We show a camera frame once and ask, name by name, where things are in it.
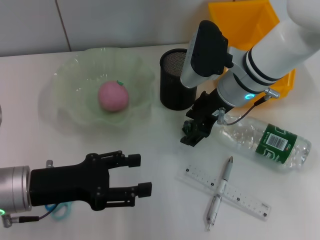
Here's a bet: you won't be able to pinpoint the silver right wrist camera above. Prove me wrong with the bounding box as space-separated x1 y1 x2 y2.
180 20 235 88

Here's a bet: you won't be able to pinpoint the pink toy peach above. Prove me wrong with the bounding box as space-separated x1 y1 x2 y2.
97 79 130 113

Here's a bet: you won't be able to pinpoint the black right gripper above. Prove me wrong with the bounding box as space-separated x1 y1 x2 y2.
180 89 233 147

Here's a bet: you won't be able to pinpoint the left arm cable with plug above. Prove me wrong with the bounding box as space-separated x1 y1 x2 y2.
1 208 58 228

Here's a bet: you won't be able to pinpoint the white pen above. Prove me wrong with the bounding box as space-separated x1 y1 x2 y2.
205 156 235 232

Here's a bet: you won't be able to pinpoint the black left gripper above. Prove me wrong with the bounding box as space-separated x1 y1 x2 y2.
30 150 153 212

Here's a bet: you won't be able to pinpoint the blue scissors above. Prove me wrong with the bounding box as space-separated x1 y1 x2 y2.
44 202 76 221

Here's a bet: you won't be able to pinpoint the green plastic wrapper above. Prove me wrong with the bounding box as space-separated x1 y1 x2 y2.
181 119 201 137

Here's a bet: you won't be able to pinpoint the black mesh pen holder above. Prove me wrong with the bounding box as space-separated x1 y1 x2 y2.
159 48 198 111

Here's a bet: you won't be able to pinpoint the arm cable with plug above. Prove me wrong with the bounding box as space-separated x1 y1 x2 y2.
1 208 58 228
216 87 281 126

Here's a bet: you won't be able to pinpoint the right arm cable with plug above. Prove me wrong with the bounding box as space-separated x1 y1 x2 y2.
216 87 281 126

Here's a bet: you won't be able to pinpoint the clear plastic water bottle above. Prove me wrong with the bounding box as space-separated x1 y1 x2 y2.
211 109 313 173

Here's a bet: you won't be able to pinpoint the green glass fruit plate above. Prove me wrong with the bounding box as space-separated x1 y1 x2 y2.
38 47 157 136

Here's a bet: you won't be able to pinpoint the yellow plastic bin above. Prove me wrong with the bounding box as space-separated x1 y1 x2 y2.
208 1 297 108

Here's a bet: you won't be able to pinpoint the transparent plastic ruler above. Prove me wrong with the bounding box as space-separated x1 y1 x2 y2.
184 163 272 221

